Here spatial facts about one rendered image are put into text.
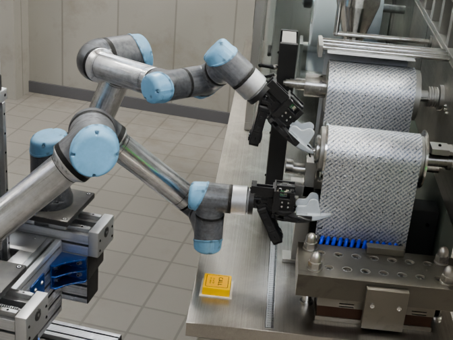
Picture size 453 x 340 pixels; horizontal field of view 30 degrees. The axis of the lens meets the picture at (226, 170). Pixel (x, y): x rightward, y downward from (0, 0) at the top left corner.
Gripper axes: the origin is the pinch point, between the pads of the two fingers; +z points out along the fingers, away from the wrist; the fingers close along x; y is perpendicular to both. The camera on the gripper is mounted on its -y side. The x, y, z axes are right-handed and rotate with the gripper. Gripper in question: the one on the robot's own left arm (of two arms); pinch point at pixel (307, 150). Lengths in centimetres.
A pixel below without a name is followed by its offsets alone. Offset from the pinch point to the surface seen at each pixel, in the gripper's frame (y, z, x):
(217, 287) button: -37.3, 6.5, -16.7
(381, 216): 2.1, 25.2, -4.2
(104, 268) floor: -146, 20, 135
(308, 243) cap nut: -13.7, 14.8, -12.1
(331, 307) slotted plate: -17.8, 27.3, -22.7
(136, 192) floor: -145, 21, 217
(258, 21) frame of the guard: -6, -17, 98
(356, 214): -2.0, 20.6, -4.2
